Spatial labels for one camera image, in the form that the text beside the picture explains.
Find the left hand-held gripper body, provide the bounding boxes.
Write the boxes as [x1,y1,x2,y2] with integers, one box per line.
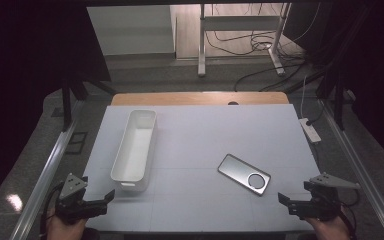
[54,172,96,225]

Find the silver phone case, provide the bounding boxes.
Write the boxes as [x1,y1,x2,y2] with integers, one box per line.
[217,153,272,197]

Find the aluminium rail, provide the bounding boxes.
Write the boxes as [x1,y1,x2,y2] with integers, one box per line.
[9,99,85,240]
[317,99,384,240]

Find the white plastic storage bin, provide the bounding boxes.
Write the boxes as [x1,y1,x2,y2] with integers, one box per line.
[110,109,158,193]

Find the white power strip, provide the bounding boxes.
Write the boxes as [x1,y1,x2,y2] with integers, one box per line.
[298,117,322,145]

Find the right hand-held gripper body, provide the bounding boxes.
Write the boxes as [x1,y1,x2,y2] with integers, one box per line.
[302,171,361,222]

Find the white table cover board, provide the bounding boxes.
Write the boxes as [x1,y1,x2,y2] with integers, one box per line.
[85,103,321,233]

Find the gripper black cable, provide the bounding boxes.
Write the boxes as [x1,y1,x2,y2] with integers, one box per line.
[39,181,65,236]
[338,189,362,240]

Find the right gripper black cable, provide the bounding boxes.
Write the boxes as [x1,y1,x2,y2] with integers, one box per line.
[338,189,362,240]

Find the black curtain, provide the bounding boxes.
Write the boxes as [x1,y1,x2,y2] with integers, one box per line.
[0,0,112,214]
[284,0,384,174]

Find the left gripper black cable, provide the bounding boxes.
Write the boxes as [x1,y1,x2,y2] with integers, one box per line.
[39,181,65,236]

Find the person's right hand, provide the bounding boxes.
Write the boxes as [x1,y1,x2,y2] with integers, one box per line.
[304,213,352,240]

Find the white cabinet panel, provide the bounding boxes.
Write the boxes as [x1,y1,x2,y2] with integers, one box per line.
[86,4,176,57]

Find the black floor plate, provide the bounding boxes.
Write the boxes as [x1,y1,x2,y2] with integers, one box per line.
[64,131,89,155]

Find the white metal desk frame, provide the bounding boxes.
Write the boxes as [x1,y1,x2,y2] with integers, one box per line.
[197,3,293,78]

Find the black metal stand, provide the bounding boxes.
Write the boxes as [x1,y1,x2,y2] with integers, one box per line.
[61,75,116,132]
[314,74,348,131]

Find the white cable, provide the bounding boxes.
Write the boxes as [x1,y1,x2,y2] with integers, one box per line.
[299,74,310,120]

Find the person's left hand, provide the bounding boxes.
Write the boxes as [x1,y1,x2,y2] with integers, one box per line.
[45,208,88,240]

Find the black floor cable bundle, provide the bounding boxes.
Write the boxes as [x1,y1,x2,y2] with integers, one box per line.
[204,3,309,93]

